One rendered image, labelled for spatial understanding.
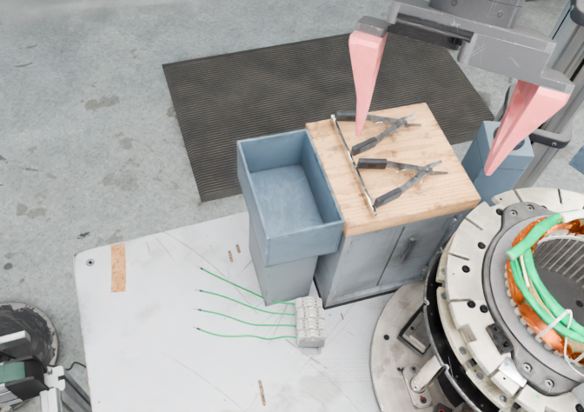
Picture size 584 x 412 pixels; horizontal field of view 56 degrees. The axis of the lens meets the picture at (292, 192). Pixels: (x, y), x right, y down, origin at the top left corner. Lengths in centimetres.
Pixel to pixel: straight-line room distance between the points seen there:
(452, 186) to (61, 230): 152
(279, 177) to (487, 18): 55
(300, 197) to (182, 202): 122
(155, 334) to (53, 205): 121
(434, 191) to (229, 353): 43
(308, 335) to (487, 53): 65
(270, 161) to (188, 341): 33
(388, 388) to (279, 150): 41
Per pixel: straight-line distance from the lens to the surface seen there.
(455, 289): 69
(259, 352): 94
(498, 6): 37
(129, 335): 97
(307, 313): 93
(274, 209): 82
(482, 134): 95
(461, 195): 80
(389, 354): 95
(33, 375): 104
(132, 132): 225
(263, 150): 82
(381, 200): 72
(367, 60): 37
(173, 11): 278
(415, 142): 84
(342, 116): 81
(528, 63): 37
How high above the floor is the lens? 168
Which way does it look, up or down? 55 degrees down
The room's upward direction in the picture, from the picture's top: 7 degrees clockwise
